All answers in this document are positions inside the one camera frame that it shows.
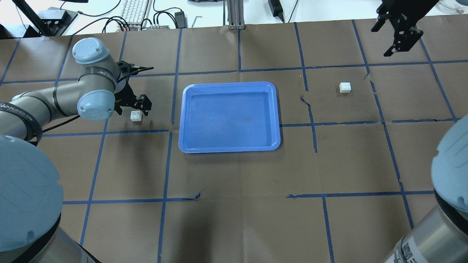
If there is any black monitor stand base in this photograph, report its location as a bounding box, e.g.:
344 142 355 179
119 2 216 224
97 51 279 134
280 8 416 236
21 7 78 36

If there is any aluminium frame post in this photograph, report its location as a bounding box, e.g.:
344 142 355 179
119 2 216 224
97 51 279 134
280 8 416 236
227 0 245 30

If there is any black power adapter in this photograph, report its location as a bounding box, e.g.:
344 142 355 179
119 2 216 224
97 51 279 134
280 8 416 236
267 0 284 22

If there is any white keyboard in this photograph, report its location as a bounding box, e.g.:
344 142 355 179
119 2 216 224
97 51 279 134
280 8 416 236
118 0 152 27

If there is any blue plastic tray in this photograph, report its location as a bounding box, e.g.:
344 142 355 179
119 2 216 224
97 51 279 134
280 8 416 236
178 81 282 153

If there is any white block from camera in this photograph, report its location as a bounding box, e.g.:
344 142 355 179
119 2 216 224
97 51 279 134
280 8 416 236
130 110 143 122

